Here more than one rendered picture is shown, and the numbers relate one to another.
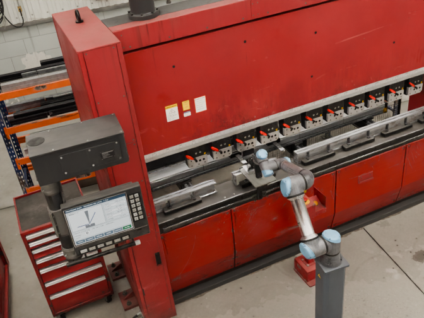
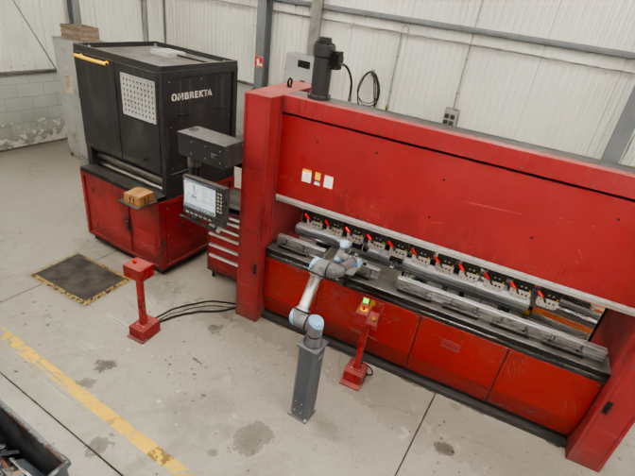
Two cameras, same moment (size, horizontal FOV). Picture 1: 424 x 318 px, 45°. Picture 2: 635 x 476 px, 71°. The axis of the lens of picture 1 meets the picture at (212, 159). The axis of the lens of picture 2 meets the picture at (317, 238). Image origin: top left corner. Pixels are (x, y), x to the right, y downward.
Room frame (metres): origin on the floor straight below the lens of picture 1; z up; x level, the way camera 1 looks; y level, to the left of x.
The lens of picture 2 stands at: (0.55, -2.34, 3.08)
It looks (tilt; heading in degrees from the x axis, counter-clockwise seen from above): 29 degrees down; 42
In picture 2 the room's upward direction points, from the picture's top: 8 degrees clockwise
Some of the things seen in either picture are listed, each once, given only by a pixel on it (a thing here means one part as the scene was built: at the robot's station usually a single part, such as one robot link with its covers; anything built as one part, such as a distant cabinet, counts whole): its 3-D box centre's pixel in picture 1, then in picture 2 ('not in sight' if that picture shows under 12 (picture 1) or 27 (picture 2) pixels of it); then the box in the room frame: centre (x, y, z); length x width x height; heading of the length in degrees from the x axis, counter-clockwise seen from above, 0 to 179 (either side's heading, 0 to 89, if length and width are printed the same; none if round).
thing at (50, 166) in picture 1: (91, 196); (210, 183); (2.46, 0.73, 1.53); 0.51 x 0.25 x 0.85; 107
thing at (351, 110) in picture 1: (353, 102); (470, 270); (3.69, -1.19, 1.26); 0.15 x 0.09 x 0.17; 111
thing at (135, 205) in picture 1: (106, 216); (207, 199); (2.39, 0.65, 1.42); 0.45 x 0.12 x 0.36; 107
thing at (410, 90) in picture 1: (412, 83); (548, 296); (3.90, -1.76, 1.26); 0.15 x 0.09 x 0.17; 111
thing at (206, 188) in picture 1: (185, 195); (300, 246); (3.16, 0.23, 0.92); 0.50 x 0.06 x 0.10; 111
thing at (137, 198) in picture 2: not in sight; (137, 195); (2.23, 1.73, 1.04); 0.30 x 0.26 x 0.12; 105
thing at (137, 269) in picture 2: not in sight; (141, 298); (1.86, 0.92, 0.41); 0.25 x 0.20 x 0.83; 21
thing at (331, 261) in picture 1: (330, 253); (314, 337); (2.46, -0.70, 0.82); 0.15 x 0.15 x 0.10
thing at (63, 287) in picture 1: (67, 253); (237, 239); (3.15, 1.25, 0.50); 0.50 x 0.50 x 1.00; 21
